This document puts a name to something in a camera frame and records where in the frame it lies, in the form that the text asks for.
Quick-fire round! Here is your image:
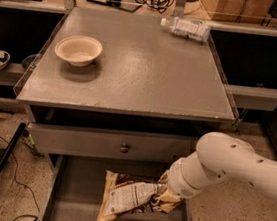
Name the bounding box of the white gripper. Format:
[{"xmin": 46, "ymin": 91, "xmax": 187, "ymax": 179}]
[{"xmin": 154, "ymin": 157, "xmax": 203, "ymax": 214}]

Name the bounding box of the brown chip bag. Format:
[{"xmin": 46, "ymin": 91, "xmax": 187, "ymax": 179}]
[{"xmin": 97, "ymin": 170, "xmax": 166, "ymax": 221}]

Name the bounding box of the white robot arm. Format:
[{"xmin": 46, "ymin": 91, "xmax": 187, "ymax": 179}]
[{"xmin": 157, "ymin": 132, "xmax": 277, "ymax": 213}]

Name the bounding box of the grey top drawer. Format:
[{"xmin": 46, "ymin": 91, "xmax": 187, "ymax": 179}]
[{"xmin": 28, "ymin": 123, "xmax": 195, "ymax": 163}]

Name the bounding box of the grey drawer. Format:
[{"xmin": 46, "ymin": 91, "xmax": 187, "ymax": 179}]
[
  {"xmin": 38, "ymin": 155, "xmax": 190, "ymax": 221},
  {"xmin": 28, "ymin": 123, "xmax": 195, "ymax": 163}
]

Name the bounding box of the round metal drawer knob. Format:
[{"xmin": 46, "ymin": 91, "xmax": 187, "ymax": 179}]
[{"xmin": 119, "ymin": 143, "xmax": 130, "ymax": 153}]

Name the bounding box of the grey middle drawer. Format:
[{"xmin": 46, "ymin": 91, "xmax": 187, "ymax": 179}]
[{"xmin": 38, "ymin": 155, "xmax": 190, "ymax": 221}]

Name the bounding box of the grey drawer cabinet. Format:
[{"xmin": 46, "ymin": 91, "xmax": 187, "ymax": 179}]
[{"xmin": 0, "ymin": 0, "xmax": 250, "ymax": 221}]

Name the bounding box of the grey side shelf right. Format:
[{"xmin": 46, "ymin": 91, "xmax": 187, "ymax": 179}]
[{"xmin": 225, "ymin": 85, "xmax": 277, "ymax": 112}]

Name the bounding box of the grey side shelf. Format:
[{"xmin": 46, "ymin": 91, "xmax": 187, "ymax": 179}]
[
  {"xmin": 0, "ymin": 63, "xmax": 26, "ymax": 86},
  {"xmin": 225, "ymin": 85, "xmax": 277, "ymax": 112}
]

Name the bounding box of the clear plastic water bottle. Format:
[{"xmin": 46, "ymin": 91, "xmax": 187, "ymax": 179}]
[{"xmin": 160, "ymin": 17, "xmax": 211, "ymax": 43}]

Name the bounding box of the cream paper bowl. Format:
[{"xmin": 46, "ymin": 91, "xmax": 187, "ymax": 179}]
[{"xmin": 54, "ymin": 35, "xmax": 103, "ymax": 67}]

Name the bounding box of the black bar on floor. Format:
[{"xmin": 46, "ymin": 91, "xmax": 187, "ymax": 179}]
[{"xmin": 0, "ymin": 122, "xmax": 26, "ymax": 174}]

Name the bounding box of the grey side shelf left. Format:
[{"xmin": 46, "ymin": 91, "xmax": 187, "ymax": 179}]
[{"xmin": 0, "ymin": 63, "xmax": 26, "ymax": 86}]

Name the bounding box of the cardboard box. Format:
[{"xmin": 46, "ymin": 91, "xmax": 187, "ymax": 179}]
[{"xmin": 201, "ymin": 0, "xmax": 274, "ymax": 25}]

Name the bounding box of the black floor cable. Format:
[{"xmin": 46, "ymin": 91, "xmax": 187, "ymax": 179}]
[{"xmin": 0, "ymin": 104, "xmax": 53, "ymax": 221}]

